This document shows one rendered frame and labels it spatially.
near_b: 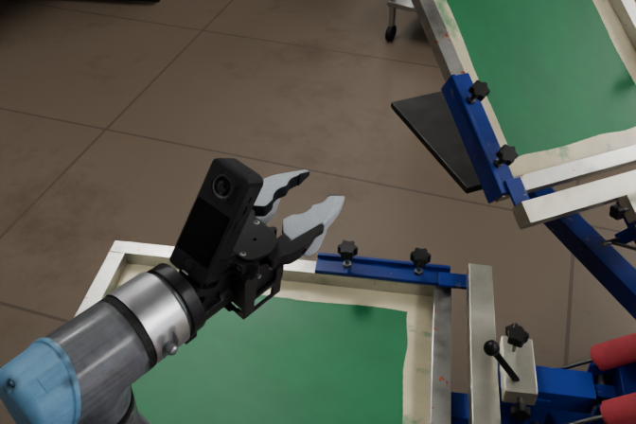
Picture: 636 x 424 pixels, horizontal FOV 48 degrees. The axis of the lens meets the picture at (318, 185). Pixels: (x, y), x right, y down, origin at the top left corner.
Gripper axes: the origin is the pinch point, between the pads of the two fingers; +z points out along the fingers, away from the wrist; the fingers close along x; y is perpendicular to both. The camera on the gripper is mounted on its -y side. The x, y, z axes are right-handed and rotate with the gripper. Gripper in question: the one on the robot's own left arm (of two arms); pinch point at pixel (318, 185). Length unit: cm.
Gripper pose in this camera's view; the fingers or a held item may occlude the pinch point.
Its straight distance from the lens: 75.4
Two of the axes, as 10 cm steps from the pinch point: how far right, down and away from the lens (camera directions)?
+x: 7.4, 5.2, -4.3
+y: -1.0, 7.1, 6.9
